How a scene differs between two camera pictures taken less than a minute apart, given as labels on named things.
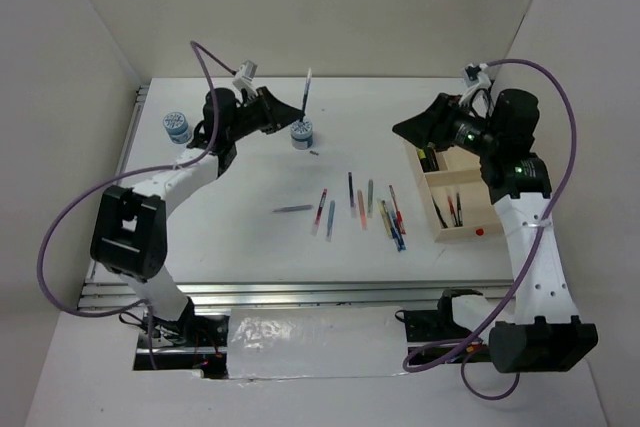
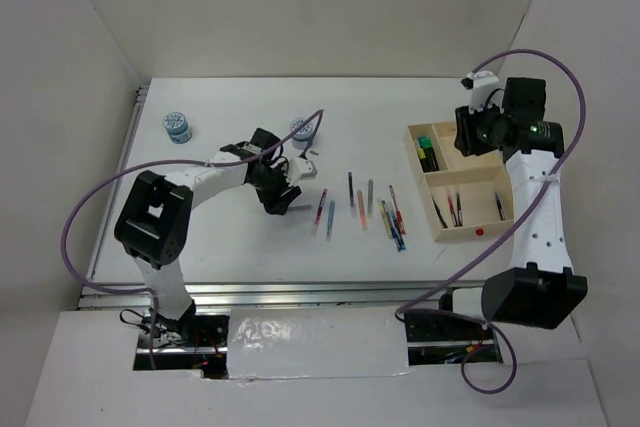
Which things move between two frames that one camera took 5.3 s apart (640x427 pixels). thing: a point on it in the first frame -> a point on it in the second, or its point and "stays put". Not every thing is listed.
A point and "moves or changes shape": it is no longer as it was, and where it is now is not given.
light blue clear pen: [330, 220] stays put
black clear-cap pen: [459, 213] stays put
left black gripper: [284, 114] -> [274, 203]
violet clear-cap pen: [351, 195] stays put
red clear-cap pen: [452, 211] stays put
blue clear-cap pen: [308, 83] moves or changes shape
